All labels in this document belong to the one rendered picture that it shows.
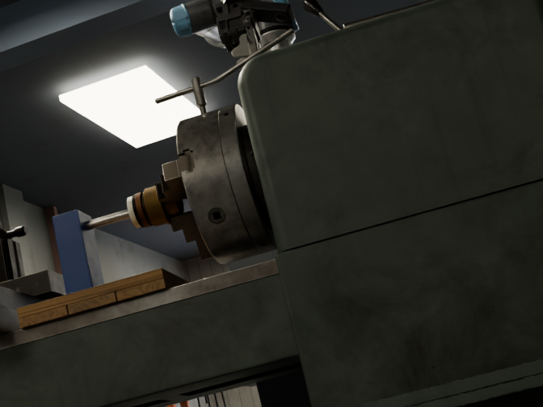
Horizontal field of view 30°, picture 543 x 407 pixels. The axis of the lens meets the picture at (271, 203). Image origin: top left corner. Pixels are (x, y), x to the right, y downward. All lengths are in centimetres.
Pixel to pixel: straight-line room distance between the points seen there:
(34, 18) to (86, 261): 333
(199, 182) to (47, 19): 344
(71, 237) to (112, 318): 27
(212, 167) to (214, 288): 24
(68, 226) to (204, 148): 36
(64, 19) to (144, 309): 347
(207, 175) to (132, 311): 30
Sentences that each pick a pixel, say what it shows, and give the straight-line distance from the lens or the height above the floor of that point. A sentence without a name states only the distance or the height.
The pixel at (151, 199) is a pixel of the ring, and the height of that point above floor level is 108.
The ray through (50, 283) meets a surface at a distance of 222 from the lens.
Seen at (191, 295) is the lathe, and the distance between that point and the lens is 190.
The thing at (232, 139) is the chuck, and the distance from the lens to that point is 196.
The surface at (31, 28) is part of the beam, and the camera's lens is 535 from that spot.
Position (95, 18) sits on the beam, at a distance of 520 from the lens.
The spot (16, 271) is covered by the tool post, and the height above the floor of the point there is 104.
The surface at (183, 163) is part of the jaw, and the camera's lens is 198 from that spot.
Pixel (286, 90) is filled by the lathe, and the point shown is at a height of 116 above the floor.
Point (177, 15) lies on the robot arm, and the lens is 244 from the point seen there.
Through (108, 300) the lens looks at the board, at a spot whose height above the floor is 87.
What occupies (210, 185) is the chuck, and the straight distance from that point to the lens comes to 195.
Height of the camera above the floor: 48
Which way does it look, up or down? 15 degrees up
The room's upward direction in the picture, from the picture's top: 14 degrees counter-clockwise
